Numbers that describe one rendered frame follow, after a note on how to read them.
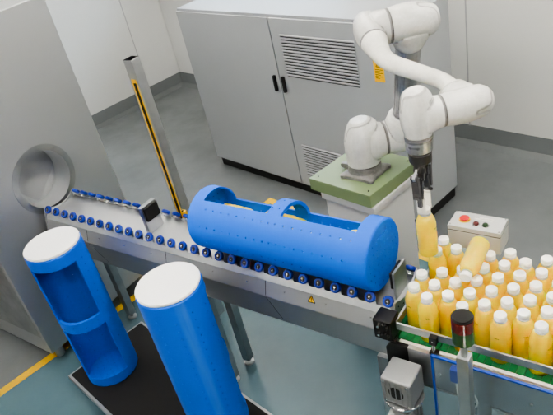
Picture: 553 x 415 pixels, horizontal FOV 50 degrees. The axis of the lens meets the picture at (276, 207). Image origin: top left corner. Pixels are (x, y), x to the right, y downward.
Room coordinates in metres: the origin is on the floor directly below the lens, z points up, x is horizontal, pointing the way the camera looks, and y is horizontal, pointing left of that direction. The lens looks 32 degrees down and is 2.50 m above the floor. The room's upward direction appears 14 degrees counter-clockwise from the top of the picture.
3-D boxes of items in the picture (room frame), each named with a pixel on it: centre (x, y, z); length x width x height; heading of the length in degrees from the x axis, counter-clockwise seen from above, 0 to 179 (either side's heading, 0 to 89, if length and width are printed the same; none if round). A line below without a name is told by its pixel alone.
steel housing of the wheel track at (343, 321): (2.42, 0.40, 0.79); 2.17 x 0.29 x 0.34; 49
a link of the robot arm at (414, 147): (1.67, -0.49, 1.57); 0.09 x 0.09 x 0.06
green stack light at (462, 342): (1.21, -0.43, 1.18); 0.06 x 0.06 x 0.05
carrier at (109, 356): (2.54, 1.11, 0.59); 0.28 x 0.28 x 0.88
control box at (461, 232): (1.81, -0.73, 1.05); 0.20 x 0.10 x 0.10; 49
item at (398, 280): (1.73, -0.38, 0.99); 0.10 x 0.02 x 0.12; 139
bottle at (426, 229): (1.67, -0.49, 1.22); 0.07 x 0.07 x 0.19
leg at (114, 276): (3.13, 1.10, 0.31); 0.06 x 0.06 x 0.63; 49
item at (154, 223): (2.61, 0.62, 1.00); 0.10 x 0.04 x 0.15; 139
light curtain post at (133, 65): (2.96, 0.52, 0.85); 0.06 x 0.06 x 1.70; 49
